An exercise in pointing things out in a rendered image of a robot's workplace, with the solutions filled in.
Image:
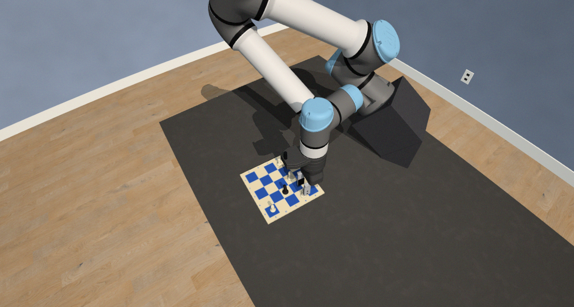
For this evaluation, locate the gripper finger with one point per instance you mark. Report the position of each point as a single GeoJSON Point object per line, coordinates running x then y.
{"type": "Point", "coordinates": [300, 178]}
{"type": "Point", "coordinates": [306, 189]}

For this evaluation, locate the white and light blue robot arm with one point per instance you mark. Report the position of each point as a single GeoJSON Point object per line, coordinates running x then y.
{"type": "Point", "coordinates": [362, 48]}

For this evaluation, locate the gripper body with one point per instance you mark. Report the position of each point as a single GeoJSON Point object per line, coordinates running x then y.
{"type": "Point", "coordinates": [310, 161]}

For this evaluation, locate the blue and cream chessboard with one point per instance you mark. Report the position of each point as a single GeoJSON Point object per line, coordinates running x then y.
{"type": "Point", "coordinates": [265, 184]}

